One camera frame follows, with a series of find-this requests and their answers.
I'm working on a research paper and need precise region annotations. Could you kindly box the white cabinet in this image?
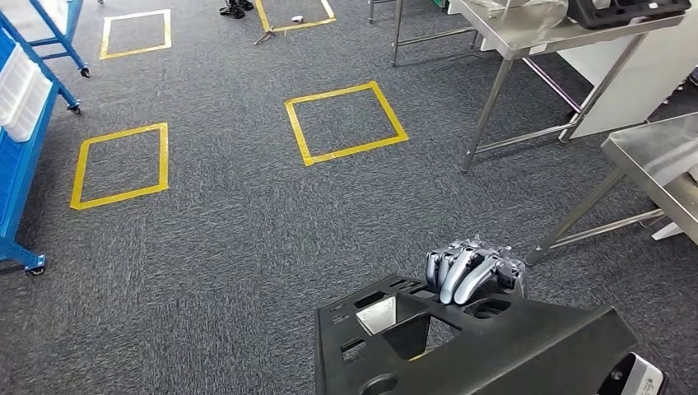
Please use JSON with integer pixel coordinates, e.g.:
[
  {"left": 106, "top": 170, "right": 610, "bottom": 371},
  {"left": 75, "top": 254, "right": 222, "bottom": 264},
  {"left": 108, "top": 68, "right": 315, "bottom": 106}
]
[{"left": 556, "top": 24, "right": 698, "bottom": 140}]

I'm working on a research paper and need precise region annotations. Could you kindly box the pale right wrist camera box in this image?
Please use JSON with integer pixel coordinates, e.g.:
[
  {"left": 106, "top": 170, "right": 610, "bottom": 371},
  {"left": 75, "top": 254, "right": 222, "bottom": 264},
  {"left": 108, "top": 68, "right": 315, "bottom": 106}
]
[{"left": 597, "top": 352, "right": 669, "bottom": 395}]

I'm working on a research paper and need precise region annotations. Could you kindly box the blue metal shelf rack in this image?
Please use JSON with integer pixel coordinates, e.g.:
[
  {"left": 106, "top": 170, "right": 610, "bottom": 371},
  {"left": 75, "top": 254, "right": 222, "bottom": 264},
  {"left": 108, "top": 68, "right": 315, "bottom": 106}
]
[
  {"left": 0, "top": 0, "right": 92, "bottom": 115},
  {"left": 0, "top": 27, "right": 61, "bottom": 277}
]

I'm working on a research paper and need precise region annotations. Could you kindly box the steel workbench table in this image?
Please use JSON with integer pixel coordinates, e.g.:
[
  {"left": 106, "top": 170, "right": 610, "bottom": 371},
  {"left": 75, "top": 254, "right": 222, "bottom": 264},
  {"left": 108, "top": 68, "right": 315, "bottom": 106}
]
[{"left": 524, "top": 111, "right": 698, "bottom": 268}]

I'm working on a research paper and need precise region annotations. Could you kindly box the steel side table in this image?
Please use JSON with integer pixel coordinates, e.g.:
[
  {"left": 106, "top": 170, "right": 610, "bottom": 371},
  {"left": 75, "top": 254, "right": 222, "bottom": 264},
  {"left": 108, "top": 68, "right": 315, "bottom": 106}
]
[{"left": 389, "top": 0, "right": 688, "bottom": 175}]

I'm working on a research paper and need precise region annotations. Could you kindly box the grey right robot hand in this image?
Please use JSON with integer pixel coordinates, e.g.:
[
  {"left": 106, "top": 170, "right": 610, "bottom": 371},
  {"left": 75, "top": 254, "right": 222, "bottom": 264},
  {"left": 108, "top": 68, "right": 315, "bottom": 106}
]
[{"left": 424, "top": 235, "right": 528, "bottom": 306}]

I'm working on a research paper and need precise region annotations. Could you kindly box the black plastic frame part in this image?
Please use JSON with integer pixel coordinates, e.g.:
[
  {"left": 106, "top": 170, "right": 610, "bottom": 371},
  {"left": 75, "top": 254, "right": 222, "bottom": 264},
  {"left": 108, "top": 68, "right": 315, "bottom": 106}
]
[
  {"left": 314, "top": 274, "right": 639, "bottom": 395},
  {"left": 566, "top": 0, "right": 692, "bottom": 30}
]

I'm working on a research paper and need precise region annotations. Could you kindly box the black stand base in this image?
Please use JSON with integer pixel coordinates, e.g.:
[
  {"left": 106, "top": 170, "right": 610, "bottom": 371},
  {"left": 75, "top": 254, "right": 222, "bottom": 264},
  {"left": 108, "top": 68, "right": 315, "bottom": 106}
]
[{"left": 219, "top": 0, "right": 255, "bottom": 19}]

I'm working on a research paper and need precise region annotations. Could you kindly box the clear plastic bag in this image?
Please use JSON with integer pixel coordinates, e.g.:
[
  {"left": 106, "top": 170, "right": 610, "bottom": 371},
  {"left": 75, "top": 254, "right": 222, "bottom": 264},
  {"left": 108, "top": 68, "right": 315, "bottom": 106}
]
[{"left": 471, "top": 0, "right": 570, "bottom": 30}]

